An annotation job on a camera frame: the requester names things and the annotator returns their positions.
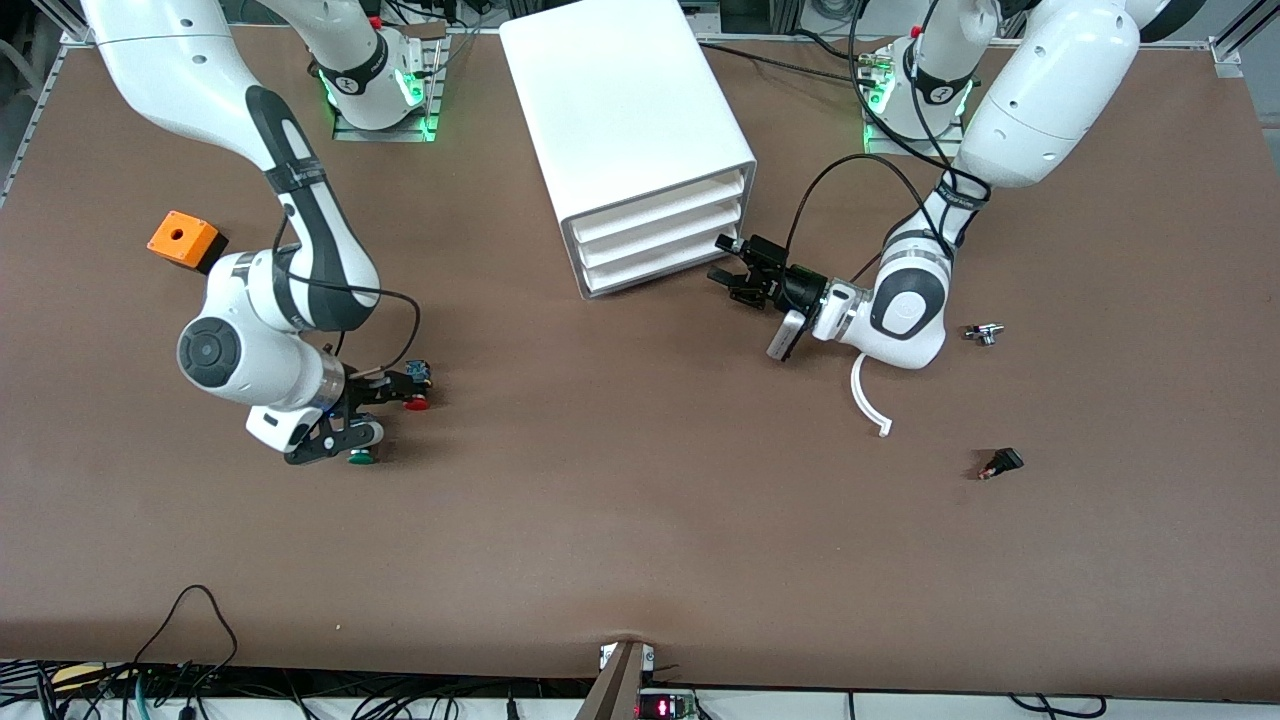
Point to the brown camera mount post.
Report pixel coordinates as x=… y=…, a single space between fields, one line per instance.
x=615 y=685

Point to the white curved plastic piece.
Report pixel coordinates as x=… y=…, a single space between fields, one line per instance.
x=862 y=395

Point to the small red display device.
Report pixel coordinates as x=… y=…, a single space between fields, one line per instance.
x=665 y=707

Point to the small black rocker switch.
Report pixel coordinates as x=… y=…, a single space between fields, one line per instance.
x=1002 y=463

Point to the red mushroom push button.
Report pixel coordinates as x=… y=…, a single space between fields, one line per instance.
x=419 y=402

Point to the white drawer cabinet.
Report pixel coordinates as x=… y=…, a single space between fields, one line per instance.
x=620 y=90

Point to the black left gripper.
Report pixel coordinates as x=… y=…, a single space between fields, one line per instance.
x=797 y=285

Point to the aluminium frame rail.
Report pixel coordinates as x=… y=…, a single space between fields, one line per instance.
x=38 y=108

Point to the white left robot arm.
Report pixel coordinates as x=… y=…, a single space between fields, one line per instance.
x=1050 y=90

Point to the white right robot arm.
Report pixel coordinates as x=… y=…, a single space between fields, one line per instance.
x=200 y=60

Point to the orange box with black base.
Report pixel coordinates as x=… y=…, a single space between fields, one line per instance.
x=180 y=240

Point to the black right camera bracket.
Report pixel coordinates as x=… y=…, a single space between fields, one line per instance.
x=335 y=440

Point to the white plastic drawer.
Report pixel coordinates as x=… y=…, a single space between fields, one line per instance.
x=660 y=234
x=660 y=260
x=660 y=208

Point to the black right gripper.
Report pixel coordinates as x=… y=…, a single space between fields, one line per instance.
x=368 y=391

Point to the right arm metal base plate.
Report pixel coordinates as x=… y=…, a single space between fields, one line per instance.
x=434 y=100

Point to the green mushroom push button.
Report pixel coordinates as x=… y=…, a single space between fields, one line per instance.
x=362 y=460

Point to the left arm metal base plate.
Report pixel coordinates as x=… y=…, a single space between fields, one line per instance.
x=880 y=146

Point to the small metal toggle switch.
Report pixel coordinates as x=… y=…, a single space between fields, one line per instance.
x=985 y=334

